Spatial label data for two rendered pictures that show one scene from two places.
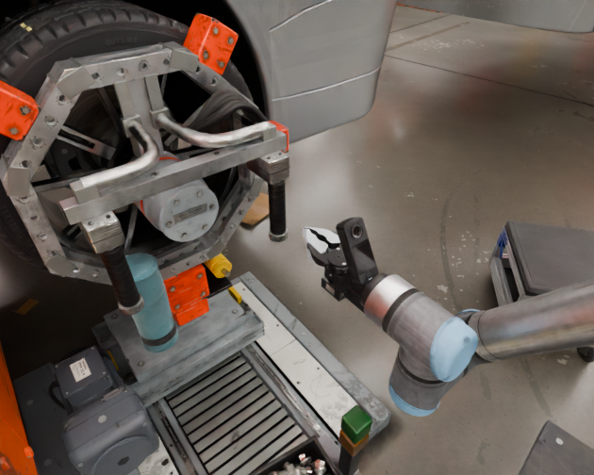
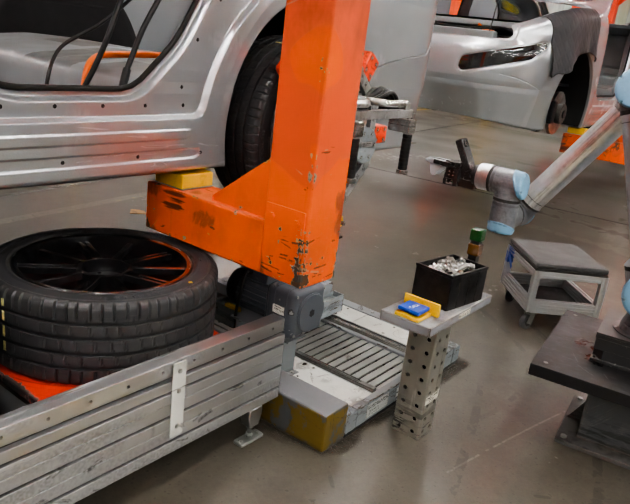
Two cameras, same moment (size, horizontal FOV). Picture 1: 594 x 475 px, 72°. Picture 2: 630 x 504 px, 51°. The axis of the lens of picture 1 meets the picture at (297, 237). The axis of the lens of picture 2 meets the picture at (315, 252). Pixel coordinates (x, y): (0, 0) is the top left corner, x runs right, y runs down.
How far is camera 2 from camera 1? 1.84 m
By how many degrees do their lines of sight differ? 25
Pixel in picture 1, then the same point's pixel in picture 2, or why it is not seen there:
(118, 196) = (361, 113)
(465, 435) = (514, 365)
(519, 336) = (546, 182)
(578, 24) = (531, 122)
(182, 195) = (367, 131)
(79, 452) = (295, 291)
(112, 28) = not seen: hidden behind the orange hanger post
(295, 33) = (382, 75)
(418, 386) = (506, 207)
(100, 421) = not seen: hidden behind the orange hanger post
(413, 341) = (503, 179)
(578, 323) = (567, 161)
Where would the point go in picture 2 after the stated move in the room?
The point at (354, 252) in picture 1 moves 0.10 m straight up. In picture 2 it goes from (466, 152) to (471, 123)
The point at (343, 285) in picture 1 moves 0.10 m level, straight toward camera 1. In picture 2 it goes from (458, 175) to (467, 181)
